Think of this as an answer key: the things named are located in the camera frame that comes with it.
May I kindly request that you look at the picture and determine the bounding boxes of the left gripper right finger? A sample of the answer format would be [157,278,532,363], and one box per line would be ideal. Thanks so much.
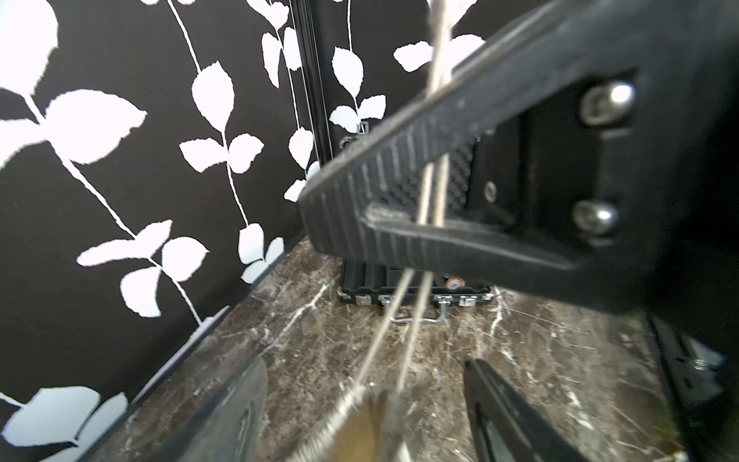
[464,359,585,462]

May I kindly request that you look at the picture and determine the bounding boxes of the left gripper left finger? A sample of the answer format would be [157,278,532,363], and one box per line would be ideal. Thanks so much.
[150,358,269,461]

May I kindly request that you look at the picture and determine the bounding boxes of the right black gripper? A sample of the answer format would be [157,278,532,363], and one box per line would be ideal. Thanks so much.
[461,38,738,461]

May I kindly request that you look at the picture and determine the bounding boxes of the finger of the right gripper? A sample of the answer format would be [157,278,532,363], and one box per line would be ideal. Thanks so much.
[298,1,738,265]
[360,206,652,312]

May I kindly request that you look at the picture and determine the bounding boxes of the beige bag drawstring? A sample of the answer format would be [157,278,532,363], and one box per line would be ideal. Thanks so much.
[351,1,453,394]

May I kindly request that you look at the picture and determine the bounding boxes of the cream cloth bag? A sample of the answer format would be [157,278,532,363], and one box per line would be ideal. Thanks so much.
[288,387,412,462]

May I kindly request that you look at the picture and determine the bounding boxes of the red poker chip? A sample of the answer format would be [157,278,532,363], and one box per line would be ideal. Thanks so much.
[445,277,466,291]

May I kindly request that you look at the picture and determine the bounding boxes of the open black foam case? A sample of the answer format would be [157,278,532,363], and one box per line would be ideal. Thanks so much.
[338,117,521,308]

